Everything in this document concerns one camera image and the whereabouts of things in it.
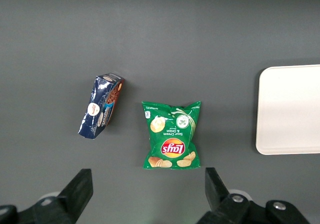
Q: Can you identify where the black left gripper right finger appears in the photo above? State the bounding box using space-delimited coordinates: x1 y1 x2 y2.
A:
197 167 312 224

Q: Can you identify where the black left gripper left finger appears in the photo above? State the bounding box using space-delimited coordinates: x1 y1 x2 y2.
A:
0 168 94 224

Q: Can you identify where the white rectangular plastic tray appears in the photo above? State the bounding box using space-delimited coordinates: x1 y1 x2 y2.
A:
255 64 320 156

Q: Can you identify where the green Lay's chips bag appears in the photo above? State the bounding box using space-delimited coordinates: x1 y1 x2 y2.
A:
141 100 202 170

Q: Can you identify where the blue chocolate cookie box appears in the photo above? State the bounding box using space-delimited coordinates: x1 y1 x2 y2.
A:
77 73 126 140

